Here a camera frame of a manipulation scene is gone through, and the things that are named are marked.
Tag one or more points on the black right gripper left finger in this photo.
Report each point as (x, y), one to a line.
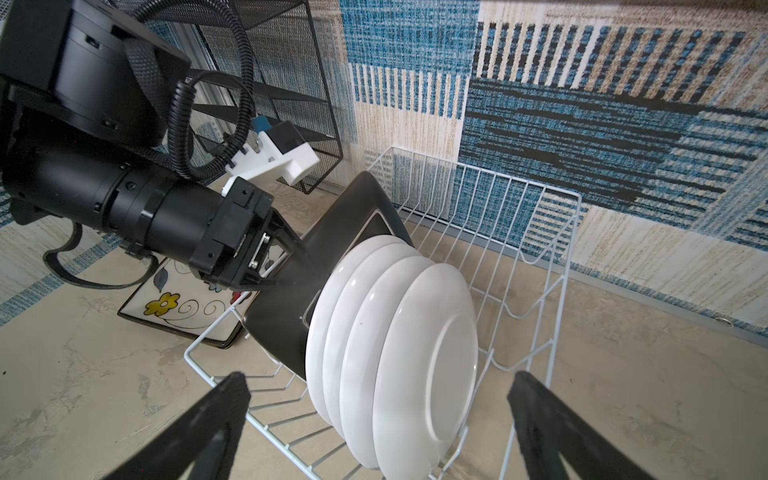
(202, 442)

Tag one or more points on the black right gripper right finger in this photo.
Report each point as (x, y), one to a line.
(552, 437)

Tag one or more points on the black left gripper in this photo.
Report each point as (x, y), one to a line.
(236, 242)

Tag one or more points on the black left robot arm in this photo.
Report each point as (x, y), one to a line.
(95, 129)

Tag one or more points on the black mesh shelf rack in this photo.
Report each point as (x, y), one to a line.
(290, 81)

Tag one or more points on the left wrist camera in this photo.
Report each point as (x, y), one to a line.
(280, 152)

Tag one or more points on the white wire dish rack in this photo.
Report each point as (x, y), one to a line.
(512, 239)

